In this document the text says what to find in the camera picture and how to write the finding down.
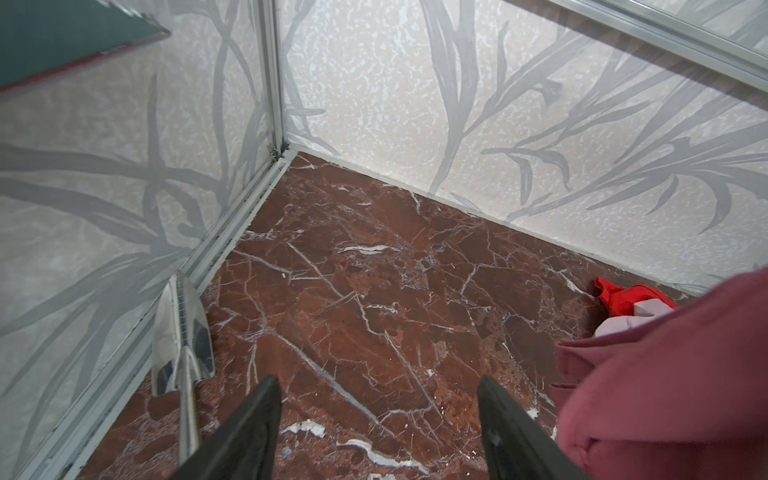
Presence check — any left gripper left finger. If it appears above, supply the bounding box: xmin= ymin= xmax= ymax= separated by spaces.
xmin=170 ymin=375 xmax=282 ymax=480

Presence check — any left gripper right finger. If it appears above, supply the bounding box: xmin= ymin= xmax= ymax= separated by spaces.
xmin=477 ymin=376 xmax=588 ymax=480

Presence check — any dark pink ribbed cloth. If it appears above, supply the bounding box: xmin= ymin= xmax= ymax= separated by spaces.
xmin=552 ymin=270 xmax=767 ymax=479

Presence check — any red cloth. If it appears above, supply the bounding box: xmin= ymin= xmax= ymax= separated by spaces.
xmin=594 ymin=277 xmax=677 ymax=317

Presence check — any light pink cloth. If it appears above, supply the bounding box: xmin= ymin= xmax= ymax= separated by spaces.
xmin=594 ymin=299 xmax=675 ymax=337

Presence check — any silver metal trowel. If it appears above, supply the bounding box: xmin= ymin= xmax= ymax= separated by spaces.
xmin=151 ymin=271 xmax=215 ymax=464

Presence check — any aluminium frame horizontal bar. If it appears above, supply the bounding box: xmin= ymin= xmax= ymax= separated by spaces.
xmin=555 ymin=1 xmax=767 ymax=92

